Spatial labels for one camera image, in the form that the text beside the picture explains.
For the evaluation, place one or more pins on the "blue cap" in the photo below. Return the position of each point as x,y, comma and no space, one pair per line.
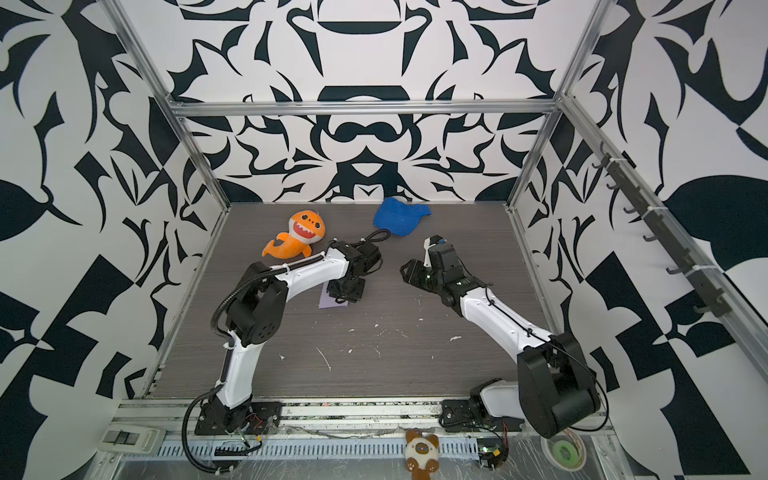
399,218

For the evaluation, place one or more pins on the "lilac square paper sheet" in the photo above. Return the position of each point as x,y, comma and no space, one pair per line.
327,301

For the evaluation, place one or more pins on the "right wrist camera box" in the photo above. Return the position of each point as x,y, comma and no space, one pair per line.
429,243

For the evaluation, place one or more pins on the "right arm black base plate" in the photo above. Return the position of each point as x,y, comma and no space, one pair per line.
459,415

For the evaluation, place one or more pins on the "tape roll with green core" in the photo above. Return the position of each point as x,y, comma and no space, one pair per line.
565,451

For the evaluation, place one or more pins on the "black wall hook rail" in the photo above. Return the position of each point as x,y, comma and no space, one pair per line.
666,231

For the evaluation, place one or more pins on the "white power strip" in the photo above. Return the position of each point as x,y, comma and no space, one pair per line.
132,439

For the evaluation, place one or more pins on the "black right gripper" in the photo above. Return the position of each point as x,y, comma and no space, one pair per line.
415,273

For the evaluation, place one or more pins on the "small black electronics board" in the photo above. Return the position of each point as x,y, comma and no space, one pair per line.
492,453

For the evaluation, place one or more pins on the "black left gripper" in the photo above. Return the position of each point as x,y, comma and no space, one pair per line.
336,291

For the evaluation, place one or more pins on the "brown white plush toy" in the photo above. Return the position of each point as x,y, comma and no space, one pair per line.
421,453

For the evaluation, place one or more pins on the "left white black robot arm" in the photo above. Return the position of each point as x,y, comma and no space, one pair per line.
252,313

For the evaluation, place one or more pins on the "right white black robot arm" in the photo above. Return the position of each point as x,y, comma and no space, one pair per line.
555,389

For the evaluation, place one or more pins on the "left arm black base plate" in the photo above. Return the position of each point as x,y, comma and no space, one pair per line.
250,418

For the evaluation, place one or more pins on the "orange shark plush toy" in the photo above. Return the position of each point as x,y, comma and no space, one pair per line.
305,228

